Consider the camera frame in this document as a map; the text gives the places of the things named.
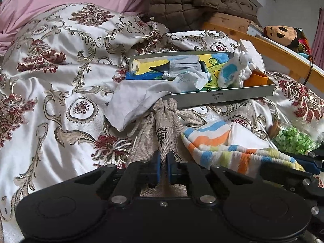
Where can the brown quilted jacket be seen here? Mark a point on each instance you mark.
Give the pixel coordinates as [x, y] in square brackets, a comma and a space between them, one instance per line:
[189, 15]

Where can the jar of green paper stars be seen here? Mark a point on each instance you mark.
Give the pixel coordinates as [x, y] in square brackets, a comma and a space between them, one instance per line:
[295, 137]

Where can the grey tray with colourful bottom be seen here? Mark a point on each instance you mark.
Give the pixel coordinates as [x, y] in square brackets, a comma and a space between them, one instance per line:
[154, 66]

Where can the wooden box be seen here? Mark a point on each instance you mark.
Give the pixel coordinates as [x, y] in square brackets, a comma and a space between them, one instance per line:
[236, 23]

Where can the white blue knitted sock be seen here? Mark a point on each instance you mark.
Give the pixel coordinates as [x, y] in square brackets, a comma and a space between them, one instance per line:
[237, 70]

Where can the pink curtain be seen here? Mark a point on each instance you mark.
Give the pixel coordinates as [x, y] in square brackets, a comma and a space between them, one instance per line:
[317, 46]

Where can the floral satin bedspread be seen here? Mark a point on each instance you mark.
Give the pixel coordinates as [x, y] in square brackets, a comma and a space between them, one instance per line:
[59, 75]

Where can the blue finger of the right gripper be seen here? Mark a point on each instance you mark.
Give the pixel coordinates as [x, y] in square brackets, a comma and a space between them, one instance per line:
[312, 163]

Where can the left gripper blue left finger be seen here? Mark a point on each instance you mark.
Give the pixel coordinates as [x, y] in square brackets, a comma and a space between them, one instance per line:
[138, 175]

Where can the beige burlap drawstring bag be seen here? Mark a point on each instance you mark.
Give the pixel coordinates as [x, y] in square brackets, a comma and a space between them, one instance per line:
[160, 130]

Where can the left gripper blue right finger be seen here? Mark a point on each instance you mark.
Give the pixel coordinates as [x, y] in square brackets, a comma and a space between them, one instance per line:
[190, 175]

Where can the stuffed doll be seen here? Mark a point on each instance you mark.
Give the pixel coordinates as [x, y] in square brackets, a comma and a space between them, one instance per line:
[290, 37]

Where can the white cloth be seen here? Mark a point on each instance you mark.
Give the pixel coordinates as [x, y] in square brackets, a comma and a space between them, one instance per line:
[132, 98]

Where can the striped colourful towel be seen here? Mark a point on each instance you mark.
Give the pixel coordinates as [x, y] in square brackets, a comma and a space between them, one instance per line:
[234, 147]

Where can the wooden bed frame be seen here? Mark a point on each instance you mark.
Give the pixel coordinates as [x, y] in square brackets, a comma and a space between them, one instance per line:
[299, 67]

